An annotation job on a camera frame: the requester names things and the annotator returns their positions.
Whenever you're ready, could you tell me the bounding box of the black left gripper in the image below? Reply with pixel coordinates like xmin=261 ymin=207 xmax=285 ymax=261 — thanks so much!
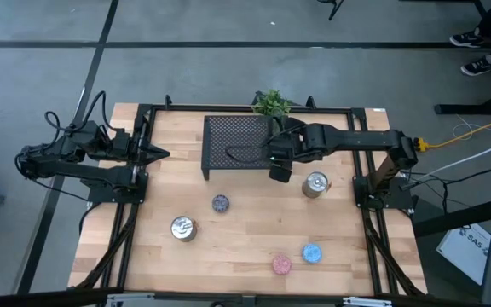
xmin=111 ymin=121 xmax=170 ymax=187

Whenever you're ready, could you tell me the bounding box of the silver ribbed candle jar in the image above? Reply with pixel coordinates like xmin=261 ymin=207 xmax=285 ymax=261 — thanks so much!
xmin=301 ymin=171 xmax=331 ymax=200
xmin=170 ymin=215 xmax=199 ymax=243

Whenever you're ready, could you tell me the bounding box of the purple patterned candle tin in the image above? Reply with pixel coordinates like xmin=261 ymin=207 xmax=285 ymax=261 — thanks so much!
xmin=211 ymin=194 xmax=231 ymax=214

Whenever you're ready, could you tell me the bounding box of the blue patterned candle tin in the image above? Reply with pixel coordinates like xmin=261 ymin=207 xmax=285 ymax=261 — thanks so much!
xmin=301 ymin=243 xmax=323 ymax=265

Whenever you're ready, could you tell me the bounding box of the pink patterned candle tin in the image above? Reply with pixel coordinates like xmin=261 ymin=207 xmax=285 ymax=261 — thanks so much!
xmin=271 ymin=254 xmax=293 ymax=276

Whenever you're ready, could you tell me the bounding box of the green glass candlestick holder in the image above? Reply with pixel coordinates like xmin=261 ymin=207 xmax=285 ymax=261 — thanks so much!
xmin=272 ymin=111 xmax=292 ymax=134

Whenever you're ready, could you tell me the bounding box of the green plant in white pot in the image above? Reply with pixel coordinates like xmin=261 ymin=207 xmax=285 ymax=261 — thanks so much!
xmin=251 ymin=88 xmax=293 ymax=119

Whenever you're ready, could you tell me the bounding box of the black perforated metal shelf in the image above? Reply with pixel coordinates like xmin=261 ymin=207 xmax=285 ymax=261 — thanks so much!
xmin=200 ymin=113 xmax=293 ymax=182

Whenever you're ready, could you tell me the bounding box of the black tripod leg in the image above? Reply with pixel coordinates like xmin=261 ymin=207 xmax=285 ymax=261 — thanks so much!
xmin=315 ymin=0 xmax=345 ymax=21

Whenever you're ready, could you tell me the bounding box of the black desk edge bar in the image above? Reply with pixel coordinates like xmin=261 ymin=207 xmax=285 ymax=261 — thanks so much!
xmin=413 ymin=194 xmax=491 ymax=238

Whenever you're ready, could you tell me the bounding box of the black overhead beam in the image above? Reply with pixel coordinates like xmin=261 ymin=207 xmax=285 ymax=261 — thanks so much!
xmin=0 ymin=287 xmax=491 ymax=307

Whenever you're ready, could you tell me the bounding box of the white printed paper sheet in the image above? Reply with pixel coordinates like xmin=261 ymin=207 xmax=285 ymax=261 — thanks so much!
xmin=436 ymin=223 xmax=491 ymax=286

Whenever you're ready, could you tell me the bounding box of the person's shoe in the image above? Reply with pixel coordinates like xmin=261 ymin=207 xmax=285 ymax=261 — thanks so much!
xmin=448 ymin=28 xmax=485 ymax=49
xmin=460 ymin=55 xmax=491 ymax=78

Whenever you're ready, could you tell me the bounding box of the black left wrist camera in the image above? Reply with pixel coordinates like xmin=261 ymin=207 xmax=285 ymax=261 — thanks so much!
xmin=115 ymin=129 xmax=131 ymax=150

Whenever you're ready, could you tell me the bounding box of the black aluminium table frame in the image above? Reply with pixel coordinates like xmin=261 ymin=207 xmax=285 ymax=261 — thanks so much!
xmin=69 ymin=94 xmax=428 ymax=299

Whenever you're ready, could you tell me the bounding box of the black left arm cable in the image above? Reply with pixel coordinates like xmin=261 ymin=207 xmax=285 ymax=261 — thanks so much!
xmin=43 ymin=90 xmax=114 ymax=134

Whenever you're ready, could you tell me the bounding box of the silver metal bracket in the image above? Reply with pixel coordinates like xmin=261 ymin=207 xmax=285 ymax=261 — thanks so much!
xmin=104 ymin=292 xmax=156 ymax=307
xmin=342 ymin=296 xmax=394 ymax=307

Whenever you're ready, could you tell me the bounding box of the black desk frame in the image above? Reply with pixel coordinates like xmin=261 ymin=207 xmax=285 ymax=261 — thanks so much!
xmin=398 ymin=0 xmax=491 ymax=115

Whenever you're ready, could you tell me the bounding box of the white floor cable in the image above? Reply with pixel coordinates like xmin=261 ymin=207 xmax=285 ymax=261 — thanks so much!
xmin=415 ymin=132 xmax=491 ymax=180

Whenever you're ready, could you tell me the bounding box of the yellow extension cable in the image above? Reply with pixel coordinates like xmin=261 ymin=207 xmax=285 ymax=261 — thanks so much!
xmin=413 ymin=109 xmax=491 ymax=154

